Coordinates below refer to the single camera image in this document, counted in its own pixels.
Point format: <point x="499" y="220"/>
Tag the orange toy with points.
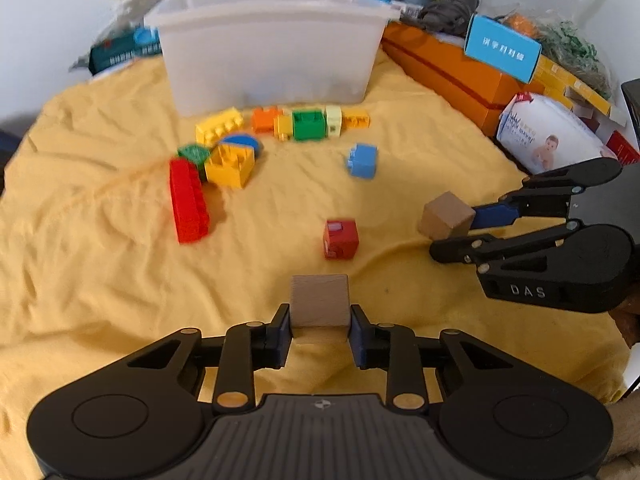
<point x="520" y="24"/>

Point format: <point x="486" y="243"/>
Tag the bag of green toy figures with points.
<point x="575" y="45"/>

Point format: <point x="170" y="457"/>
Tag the orange toy brick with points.
<point x="264" y="120"/>

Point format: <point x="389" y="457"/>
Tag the white plastic bin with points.
<point x="270" y="55"/>

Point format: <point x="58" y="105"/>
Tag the flat yellow toy brick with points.
<point x="217" y="127"/>

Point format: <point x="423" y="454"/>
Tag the teal tissue box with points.
<point x="125" y="52"/>

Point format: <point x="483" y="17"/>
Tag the red box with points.
<point x="622" y="147"/>

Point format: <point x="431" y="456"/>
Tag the yellow cardboard box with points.
<point x="570" y="82"/>

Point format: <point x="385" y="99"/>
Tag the blue round toy piece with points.
<point x="245" y="141"/>

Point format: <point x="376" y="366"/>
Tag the large yellow toy brick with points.
<point x="230" y="167"/>

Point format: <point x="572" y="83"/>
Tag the light blue box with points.
<point x="502" y="47"/>

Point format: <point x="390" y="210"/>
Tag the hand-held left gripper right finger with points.
<point x="357" y="335"/>

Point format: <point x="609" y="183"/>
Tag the dark green toy brick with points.
<point x="194" y="156"/>

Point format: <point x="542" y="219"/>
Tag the white plastic bag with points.
<point x="130" y="5"/>

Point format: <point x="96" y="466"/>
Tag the orange box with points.
<point x="450" y="75"/>

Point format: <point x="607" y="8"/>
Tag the red cube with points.
<point x="340" y="240"/>

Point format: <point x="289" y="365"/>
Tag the yellow blanket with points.
<point x="125" y="285"/>

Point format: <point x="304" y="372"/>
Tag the pale yellow toy brick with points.
<point x="333" y="121"/>

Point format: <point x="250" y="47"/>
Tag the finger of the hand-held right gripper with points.
<point x="492" y="216"/>
<point x="460" y="250"/>

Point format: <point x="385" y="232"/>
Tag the blue toy brick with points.
<point x="362" y="161"/>

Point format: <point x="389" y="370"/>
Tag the small yellow toy brick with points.
<point x="284" y="127"/>

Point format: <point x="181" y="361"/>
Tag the black device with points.
<point x="631" y="102"/>

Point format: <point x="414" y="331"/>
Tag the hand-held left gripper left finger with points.
<point x="284" y="332"/>

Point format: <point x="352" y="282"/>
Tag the long red toy brick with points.
<point x="189" y="205"/>

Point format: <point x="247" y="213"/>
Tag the white pack of wipes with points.
<point x="550" y="130"/>

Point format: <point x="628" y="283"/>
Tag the wooden cube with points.
<point x="445" y="215"/>
<point x="320" y="305"/>

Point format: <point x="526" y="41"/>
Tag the amber toy brick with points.
<point x="356" y="119"/>

